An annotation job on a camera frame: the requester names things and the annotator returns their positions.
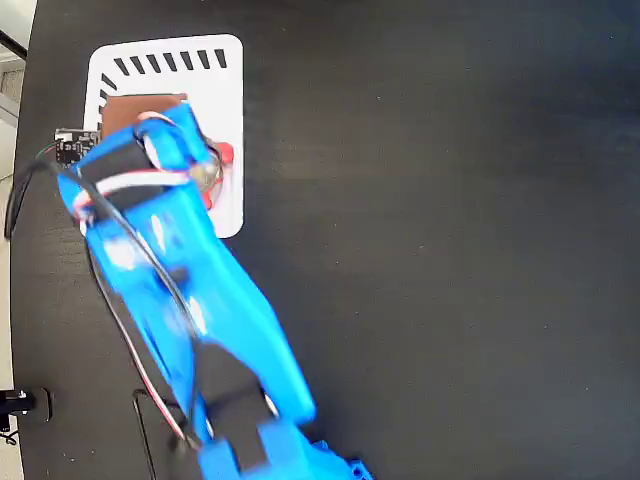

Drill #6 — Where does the red turtle toy gold shell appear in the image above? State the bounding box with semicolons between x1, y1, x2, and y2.
188;141;237;212

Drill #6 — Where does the white rectangular tray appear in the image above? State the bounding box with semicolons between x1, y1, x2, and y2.
82;33;246;240

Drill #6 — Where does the black metal bar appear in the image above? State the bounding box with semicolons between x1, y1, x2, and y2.
0;28;29;61

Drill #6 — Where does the black stand clamp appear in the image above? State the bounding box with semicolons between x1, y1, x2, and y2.
0;386;54;424

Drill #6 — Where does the black camera circuit board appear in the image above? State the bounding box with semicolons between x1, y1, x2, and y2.
53;127;104;165

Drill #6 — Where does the white red servo wire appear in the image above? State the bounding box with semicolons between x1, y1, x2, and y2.
69;112;201;444

